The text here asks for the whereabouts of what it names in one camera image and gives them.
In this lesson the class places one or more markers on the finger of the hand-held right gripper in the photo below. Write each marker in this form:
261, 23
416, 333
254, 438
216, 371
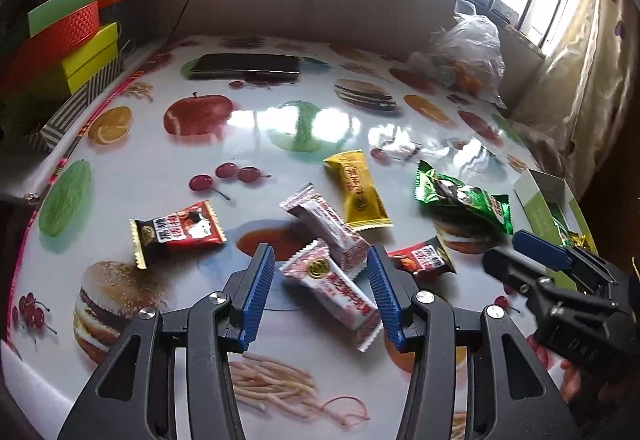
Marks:
542, 250
505, 265

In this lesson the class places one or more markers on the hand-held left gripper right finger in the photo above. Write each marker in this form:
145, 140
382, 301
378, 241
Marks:
385, 295

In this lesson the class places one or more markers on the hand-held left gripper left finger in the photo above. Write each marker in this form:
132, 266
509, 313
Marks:
257, 290

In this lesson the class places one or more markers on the green snack packet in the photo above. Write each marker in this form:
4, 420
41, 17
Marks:
562, 227
460, 197

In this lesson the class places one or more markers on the green cardboard box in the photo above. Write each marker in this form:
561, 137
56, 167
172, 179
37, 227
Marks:
537, 215

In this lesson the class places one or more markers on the plain gold snack packet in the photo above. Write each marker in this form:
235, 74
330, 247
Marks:
582, 239

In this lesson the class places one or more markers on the white red snack packet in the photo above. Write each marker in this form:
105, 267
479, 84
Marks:
335, 295
325, 220

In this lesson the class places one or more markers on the red black snack packet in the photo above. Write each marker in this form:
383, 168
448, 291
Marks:
180, 235
425, 257

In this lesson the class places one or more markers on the yellow snack packet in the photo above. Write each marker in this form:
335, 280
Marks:
357, 190

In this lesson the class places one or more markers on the fruit print tablecloth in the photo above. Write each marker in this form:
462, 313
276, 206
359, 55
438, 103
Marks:
200, 159

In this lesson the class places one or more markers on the cream patterned curtain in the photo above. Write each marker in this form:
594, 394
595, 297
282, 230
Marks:
575, 84

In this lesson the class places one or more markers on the orange tangerine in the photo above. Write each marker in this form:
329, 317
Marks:
465, 77

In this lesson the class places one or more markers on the clear plastic bag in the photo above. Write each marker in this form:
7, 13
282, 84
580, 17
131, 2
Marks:
475, 39

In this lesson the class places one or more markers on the black phone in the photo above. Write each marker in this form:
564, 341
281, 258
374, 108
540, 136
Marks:
245, 65

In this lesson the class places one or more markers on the black white striped box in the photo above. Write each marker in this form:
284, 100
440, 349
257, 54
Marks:
75, 112

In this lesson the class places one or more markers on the yellow-green box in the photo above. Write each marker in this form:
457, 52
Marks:
92, 57

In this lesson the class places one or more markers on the red textured box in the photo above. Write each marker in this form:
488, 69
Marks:
50, 44

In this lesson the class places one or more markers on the light green box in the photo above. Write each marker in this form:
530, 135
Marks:
60, 9

